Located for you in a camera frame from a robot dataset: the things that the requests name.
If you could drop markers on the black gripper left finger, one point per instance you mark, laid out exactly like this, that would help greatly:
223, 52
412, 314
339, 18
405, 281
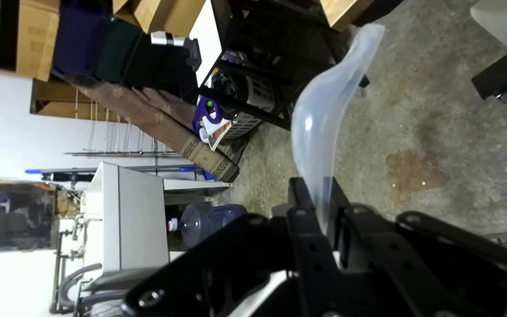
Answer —
236, 270

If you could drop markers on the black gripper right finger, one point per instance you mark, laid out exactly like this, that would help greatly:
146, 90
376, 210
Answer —
429, 270

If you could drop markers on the blue water jug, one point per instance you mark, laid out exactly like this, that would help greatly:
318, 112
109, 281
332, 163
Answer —
211, 222

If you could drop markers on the blue white bag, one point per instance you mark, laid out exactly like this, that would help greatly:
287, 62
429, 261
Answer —
211, 124

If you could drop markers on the black electric motor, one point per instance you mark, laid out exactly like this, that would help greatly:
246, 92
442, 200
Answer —
246, 94

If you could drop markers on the large cardboard sheet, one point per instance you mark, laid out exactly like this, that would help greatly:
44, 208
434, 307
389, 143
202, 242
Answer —
165, 15

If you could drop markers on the dark blue storage bin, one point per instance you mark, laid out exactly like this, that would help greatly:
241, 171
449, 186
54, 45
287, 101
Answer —
82, 36

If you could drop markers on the cardboard box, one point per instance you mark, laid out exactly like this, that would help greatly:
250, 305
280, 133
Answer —
35, 36

